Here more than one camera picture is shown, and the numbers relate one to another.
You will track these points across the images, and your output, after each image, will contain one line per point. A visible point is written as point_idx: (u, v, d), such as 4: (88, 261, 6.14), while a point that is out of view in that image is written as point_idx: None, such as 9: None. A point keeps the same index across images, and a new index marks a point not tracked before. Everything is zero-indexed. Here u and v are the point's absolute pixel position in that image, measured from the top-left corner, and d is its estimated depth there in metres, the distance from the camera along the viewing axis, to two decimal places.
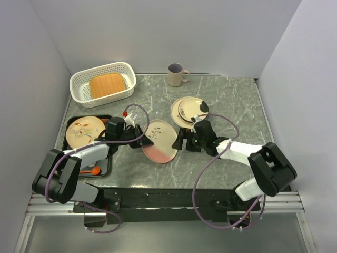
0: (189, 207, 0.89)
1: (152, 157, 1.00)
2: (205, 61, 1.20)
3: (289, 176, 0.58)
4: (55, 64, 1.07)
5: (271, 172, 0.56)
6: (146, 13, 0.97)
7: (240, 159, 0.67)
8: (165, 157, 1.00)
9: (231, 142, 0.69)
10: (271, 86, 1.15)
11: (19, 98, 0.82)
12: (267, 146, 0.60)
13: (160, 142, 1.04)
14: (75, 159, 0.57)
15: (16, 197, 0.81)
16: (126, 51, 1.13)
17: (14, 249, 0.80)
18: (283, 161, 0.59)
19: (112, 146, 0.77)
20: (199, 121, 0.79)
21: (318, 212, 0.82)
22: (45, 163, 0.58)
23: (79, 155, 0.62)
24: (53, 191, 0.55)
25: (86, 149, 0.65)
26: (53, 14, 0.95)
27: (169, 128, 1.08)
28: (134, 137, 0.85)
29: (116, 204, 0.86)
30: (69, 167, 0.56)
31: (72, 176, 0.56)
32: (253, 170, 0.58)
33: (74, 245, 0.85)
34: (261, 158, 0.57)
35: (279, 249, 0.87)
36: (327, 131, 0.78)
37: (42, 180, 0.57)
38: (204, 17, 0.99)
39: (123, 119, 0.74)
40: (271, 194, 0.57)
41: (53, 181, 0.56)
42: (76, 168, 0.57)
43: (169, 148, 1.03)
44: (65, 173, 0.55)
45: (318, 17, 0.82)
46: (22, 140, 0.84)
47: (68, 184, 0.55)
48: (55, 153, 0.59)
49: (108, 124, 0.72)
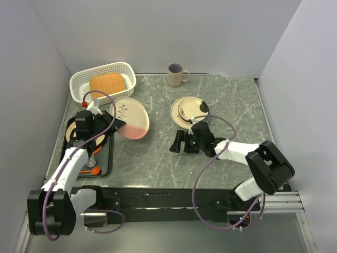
0: (189, 207, 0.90)
1: (130, 135, 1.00)
2: (206, 61, 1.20)
3: (288, 174, 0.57)
4: (55, 64, 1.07)
5: (269, 169, 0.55)
6: (146, 12, 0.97)
7: (238, 158, 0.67)
8: (142, 130, 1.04)
9: (229, 142, 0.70)
10: (271, 86, 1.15)
11: (19, 98, 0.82)
12: (264, 145, 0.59)
13: (130, 118, 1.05)
14: (61, 194, 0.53)
15: (16, 197, 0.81)
16: (126, 51, 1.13)
17: (14, 249, 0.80)
18: (280, 158, 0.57)
19: (89, 144, 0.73)
20: (196, 123, 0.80)
21: (319, 212, 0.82)
22: (30, 210, 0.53)
23: (62, 184, 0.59)
24: (56, 231, 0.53)
25: (66, 173, 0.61)
26: (53, 14, 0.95)
27: (134, 103, 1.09)
28: (106, 124, 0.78)
29: (116, 204, 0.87)
30: (59, 205, 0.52)
31: (66, 209, 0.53)
32: (250, 169, 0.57)
33: (74, 245, 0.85)
34: (258, 156, 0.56)
35: (279, 249, 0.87)
36: (327, 132, 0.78)
37: (38, 224, 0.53)
38: (204, 17, 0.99)
39: (89, 112, 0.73)
40: (270, 193, 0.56)
41: (50, 220, 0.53)
42: (66, 201, 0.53)
43: (141, 121, 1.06)
44: (58, 211, 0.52)
45: (318, 17, 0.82)
46: (22, 140, 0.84)
47: (66, 218, 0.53)
48: (37, 196, 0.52)
49: (76, 122, 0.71)
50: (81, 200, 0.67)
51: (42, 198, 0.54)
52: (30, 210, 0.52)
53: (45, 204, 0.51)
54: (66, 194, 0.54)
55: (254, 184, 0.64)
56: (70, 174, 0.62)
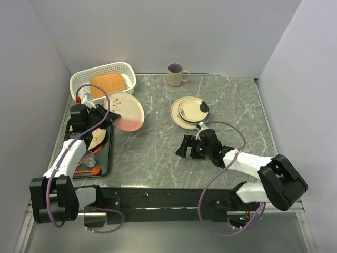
0: (189, 207, 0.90)
1: (127, 128, 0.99)
2: (206, 61, 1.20)
3: (301, 190, 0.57)
4: (55, 64, 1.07)
5: (281, 186, 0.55)
6: (146, 12, 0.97)
7: (248, 171, 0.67)
8: (138, 123, 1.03)
9: (239, 153, 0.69)
10: (271, 86, 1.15)
11: (19, 98, 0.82)
12: (277, 159, 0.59)
13: (125, 111, 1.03)
14: (63, 179, 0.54)
15: (16, 197, 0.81)
16: (126, 51, 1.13)
17: (15, 249, 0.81)
18: (293, 174, 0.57)
19: (87, 136, 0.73)
20: (204, 130, 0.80)
21: (319, 212, 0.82)
22: (33, 197, 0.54)
23: (64, 171, 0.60)
24: (61, 216, 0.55)
25: (66, 161, 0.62)
26: (53, 15, 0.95)
27: (127, 96, 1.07)
28: (100, 117, 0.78)
29: (116, 204, 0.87)
30: (62, 190, 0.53)
31: (69, 194, 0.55)
32: (263, 185, 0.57)
33: (74, 246, 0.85)
34: (271, 172, 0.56)
35: (279, 249, 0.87)
36: (327, 132, 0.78)
37: (43, 211, 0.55)
38: (204, 17, 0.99)
39: (83, 105, 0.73)
40: (283, 210, 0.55)
41: (55, 206, 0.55)
42: (69, 186, 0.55)
43: (136, 114, 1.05)
44: (61, 196, 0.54)
45: (317, 17, 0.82)
46: (22, 140, 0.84)
47: (69, 202, 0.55)
48: (40, 183, 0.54)
49: (71, 115, 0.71)
50: (82, 199, 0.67)
51: (45, 185, 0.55)
52: (34, 197, 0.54)
53: (48, 190, 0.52)
54: (67, 178, 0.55)
55: (263, 195, 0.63)
56: (71, 161, 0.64)
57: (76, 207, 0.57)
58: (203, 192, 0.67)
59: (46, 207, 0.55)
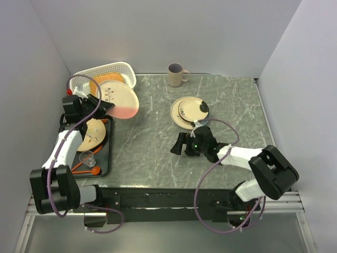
0: (189, 207, 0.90)
1: (121, 116, 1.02)
2: (206, 61, 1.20)
3: (292, 178, 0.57)
4: (55, 64, 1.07)
5: (273, 175, 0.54)
6: (146, 12, 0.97)
7: (241, 164, 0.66)
8: (132, 110, 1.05)
9: (231, 147, 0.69)
10: (271, 86, 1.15)
11: (19, 98, 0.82)
12: (267, 149, 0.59)
13: (118, 99, 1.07)
14: (63, 168, 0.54)
15: (16, 197, 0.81)
16: (126, 51, 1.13)
17: (15, 249, 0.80)
18: (284, 163, 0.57)
19: (81, 126, 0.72)
20: (199, 127, 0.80)
21: (319, 212, 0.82)
22: (35, 188, 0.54)
23: (62, 159, 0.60)
24: (64, 205, 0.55)
25: (64, 150, 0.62)
26: (53, 14, 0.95)
27: (120, 85, 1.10)
28: (93, 106, 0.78)
29: (116, 204, 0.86)
30: (63, 179, 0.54)
31: (70, 183, 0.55)
32: (254, 175, 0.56)
33: (74, 246, 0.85)
34: (261, 162, 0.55)
35: (279, 249, 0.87)
36: (327, 131, 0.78)
37: (45, 202, 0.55)
38: (204, 17, 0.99)
39: (76, 96, 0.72)
40: (275, 198, 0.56)
41: (57, 196, 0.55)
42: (69, 174, 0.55)
43: (130, 101, 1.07)
44: (63, 184, 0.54)
45: (317, 17, 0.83)
46: (22, 139, 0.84)
47: (71, 191, 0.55)
48: (40, 173, 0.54)
49: (64, 107, 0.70)
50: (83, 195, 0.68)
51: (45, 176, 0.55)
52: (35, 188, 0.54)
53: (49, 179, 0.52)
54: (67, 167, 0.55)
55: (257, 188, 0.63)
56: (69, 151, 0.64)
57: (76, 195, 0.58)
58: (196, 191, 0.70)
59: (48, 197, 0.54)
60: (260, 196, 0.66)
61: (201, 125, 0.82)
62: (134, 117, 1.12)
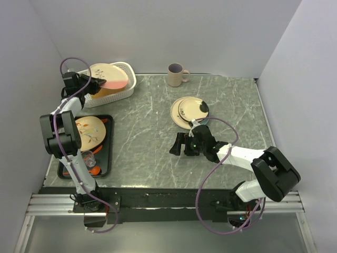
0: (189, 207, 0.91)
1: (115, 87, 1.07)
2: (206, 61, 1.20)
3: (294, 180, 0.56)
4: (55, 64, 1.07)
5: (275, 177, 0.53)
6: (146, 12, 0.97)
7: (242, 164, 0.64)
8: (123, 82, 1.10)
9: (233, 147, 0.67)
10: (271, 85, 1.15)
11: (19, 99, 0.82)
12: (269, 152, 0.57)
13: (108, 76, 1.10)
14: (67, 112, 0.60)
15: (16, 197, 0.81)
16: (126, 51, 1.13)
17: (14, 249, 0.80)
18: (286, 165, 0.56)
19: (80, 96, 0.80)
20: (197, 126, 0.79)
21: (319, 212, 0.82)
22: (42, 129, 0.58)
23: (66, 108, 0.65)
24: (69, 143, 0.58)
25: (68, 103, 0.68)
26: (53, 15, 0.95)
27: (106, 64, 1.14)
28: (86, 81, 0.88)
29: (116, 204, 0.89)
30: (67, 118, 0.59)
31: (73, 125, 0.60)
32: (257, 177, 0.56)
33: (74, 245, 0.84)
34: (264, 164, 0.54)
35: (279, 249, 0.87)
36: (328, 131, 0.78)
37: (52, 142, 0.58)
38: (203, 17, 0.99)
39: (73, 71, 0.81)
40: (277, 201, 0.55)
41: (62, 137, 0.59)
42: (72, 117, 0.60)
43: (119, 75, 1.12)
44: (67, 124, 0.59)
45: (317, 17, 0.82)
46: (22, 139, 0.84)
47: (75, 131, 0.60)
48: (47, 117, 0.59)
49: (64, 80, 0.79)
50: (86, 173, 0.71)
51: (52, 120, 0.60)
52: (42, 128, 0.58)
53: (55, 117, 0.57)
54: (70, 112, 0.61)
55: (260, 191, 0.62)
56: (72, 104, 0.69)
57: (79, 141, 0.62)
58: (198, 191, 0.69)
59: (55, 138, 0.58)
60: (260, 197, 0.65)
61: (199, 123, 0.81)
62: (134, 117, 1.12)
